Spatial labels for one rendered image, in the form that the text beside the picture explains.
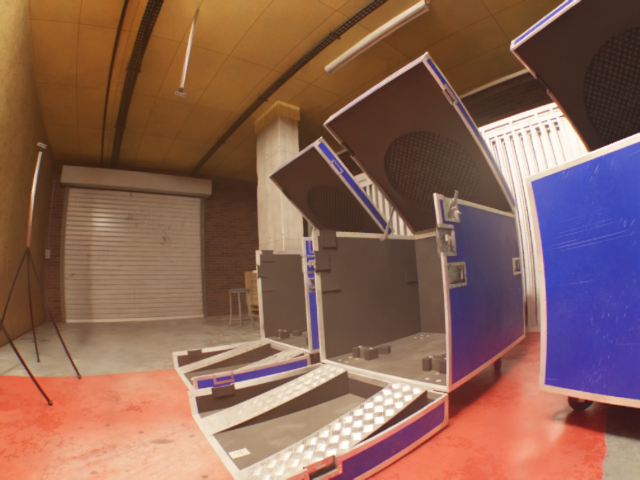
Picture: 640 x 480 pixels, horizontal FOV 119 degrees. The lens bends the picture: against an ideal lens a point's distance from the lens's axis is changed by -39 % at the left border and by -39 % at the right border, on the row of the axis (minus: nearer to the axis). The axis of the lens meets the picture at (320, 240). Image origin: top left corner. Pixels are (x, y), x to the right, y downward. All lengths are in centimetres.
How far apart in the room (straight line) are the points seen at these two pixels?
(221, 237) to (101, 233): 272
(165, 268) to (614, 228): 660
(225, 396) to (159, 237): 532
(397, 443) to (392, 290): 138
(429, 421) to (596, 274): 77
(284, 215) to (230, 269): 345
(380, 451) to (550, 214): 97
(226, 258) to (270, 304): 447
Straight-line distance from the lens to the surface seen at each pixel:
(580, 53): 175
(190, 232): 686
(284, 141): 438
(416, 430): 118
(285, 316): 287
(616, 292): 108
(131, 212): 670
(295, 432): 136
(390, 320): 225
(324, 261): 185
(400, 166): 221
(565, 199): 114
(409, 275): 241
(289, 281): 289
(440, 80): 176
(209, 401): 164
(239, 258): 730
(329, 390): 162
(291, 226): 403
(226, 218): 732
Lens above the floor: 65
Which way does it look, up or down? 8 degrees up
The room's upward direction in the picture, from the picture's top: 4 degrees counter-clockwise
